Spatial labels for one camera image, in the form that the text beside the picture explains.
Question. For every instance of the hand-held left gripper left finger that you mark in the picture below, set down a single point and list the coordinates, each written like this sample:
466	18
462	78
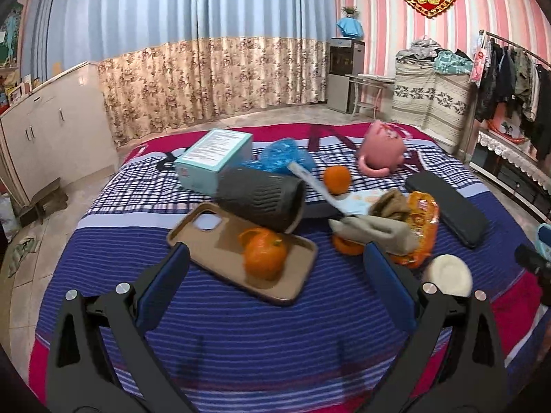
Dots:
165	284

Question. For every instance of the brown phone case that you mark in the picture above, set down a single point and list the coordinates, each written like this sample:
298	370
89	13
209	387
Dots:
215	245

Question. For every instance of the white printed wrapper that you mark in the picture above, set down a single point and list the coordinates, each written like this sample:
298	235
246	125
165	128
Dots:
359	202

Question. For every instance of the small potted plant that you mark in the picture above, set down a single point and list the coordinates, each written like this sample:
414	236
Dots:
349	10

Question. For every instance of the blue floral curtain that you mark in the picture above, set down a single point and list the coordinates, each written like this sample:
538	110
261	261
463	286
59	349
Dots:
172	30

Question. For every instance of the brown sock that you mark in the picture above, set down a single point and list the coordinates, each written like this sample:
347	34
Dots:
389	204

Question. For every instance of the grey sock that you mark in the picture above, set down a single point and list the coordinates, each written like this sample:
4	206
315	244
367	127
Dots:
374	230

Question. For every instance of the orange snack wrapper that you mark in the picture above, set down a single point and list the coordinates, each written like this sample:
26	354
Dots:
424	223

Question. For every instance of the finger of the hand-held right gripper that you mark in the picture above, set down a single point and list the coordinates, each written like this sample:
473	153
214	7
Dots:
531	259

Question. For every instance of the patterned beige cover cloth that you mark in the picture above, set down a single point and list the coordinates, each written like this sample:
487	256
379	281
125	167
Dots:
426	99

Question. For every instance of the pink hanging bag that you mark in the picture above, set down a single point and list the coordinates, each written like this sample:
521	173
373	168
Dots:
478	66

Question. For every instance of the brown floor box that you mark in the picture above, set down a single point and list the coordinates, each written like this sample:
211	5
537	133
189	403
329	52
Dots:
47	200

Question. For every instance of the pile of clothes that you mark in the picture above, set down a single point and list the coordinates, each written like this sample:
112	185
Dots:
430	53

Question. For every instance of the metal clothes rack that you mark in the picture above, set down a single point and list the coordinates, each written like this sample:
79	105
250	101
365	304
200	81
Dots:
516	46

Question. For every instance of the teal cardboard box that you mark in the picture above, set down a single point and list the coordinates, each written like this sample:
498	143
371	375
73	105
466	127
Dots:
215	150

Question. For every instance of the pink teapot toy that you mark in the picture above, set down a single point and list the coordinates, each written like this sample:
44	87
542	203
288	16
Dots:
383	150

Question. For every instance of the small folding table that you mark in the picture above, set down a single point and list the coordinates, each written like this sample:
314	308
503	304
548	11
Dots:
370	78

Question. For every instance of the water dispenser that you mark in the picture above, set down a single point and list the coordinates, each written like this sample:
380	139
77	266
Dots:
342	77

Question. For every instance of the tangerine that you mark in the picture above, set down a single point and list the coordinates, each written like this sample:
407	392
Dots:
337	179
264	258
346	246

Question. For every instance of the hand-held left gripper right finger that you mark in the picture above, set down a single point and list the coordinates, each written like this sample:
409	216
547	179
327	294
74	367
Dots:
389	286

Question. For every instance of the light blue plastic basket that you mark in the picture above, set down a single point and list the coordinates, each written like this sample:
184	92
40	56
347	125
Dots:
545	236

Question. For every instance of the green wall picture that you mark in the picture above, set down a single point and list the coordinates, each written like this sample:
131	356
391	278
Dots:
8	38

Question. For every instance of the white lace cloth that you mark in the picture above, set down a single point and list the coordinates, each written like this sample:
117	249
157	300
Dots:
508	148

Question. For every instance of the beige cabinet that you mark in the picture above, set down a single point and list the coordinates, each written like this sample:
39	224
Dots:
56	137

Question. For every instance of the round cream lid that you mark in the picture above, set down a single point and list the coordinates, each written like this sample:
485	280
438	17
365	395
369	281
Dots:
447	273

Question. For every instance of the black oblong case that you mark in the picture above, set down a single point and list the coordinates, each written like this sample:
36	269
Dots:
452	211

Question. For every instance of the striped bed sheet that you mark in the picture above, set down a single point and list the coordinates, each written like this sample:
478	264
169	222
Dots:
258	344

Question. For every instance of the row of hanging clothes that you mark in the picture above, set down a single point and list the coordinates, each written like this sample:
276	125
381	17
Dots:
512	81

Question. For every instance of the black ribbed cylinder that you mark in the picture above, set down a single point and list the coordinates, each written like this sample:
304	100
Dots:
258	193

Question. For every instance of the blue plastic bag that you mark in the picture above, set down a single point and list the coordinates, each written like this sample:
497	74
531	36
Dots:
280	155

